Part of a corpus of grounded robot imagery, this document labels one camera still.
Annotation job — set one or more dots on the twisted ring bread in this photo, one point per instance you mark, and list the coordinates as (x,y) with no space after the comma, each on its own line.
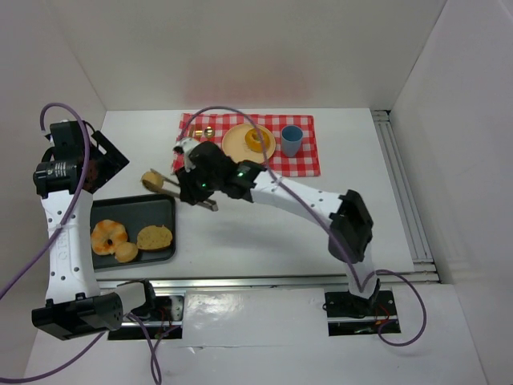
(106,236)

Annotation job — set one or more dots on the flat round bread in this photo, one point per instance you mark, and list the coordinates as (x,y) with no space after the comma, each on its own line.
(153,238)

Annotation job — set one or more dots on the aluminium rail right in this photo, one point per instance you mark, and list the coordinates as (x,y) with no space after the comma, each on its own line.
(425,270)

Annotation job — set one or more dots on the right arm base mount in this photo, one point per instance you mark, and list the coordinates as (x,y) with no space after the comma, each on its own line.
(345,317)

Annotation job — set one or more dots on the gold spoon black handle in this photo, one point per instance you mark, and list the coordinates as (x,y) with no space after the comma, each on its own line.
(209,132)

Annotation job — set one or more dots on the small bun front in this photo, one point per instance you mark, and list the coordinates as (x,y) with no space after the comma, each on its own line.
(126,252)

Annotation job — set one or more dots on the black baking tray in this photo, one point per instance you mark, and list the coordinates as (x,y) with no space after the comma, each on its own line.
(136,213)

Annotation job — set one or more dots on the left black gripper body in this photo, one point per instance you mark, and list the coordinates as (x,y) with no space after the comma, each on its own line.
(107,159)

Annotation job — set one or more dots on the aluminium rail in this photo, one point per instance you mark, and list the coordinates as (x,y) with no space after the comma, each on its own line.
(425,270)
(251,283)

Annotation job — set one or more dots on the glazed donut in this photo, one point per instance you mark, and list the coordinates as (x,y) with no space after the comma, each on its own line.
(257,140)

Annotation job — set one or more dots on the red checkered cloth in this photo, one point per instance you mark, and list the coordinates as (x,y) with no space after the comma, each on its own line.
(304,164)

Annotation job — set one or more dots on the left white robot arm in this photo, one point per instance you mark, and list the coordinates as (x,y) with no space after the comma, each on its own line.
(74,306)

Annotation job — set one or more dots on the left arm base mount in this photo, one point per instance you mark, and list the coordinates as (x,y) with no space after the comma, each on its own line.
(163,321)

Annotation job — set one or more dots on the metal tongs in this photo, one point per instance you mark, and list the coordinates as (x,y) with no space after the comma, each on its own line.
(208,204)

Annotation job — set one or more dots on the aluminium rail front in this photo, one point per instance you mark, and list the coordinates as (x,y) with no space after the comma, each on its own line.
(251,283)

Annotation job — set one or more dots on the blue cup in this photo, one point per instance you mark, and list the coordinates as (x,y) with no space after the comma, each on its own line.
(291,140)

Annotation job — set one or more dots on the yellow plate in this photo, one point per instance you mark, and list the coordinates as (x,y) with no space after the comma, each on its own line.
(233,144)

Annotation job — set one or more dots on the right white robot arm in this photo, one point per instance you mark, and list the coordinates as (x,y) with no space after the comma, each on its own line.
(344,217)

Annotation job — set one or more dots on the small round bun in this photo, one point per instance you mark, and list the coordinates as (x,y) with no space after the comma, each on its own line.
(152,181)

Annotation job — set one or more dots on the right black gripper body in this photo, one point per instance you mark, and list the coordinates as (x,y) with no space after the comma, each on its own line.
(188,189)

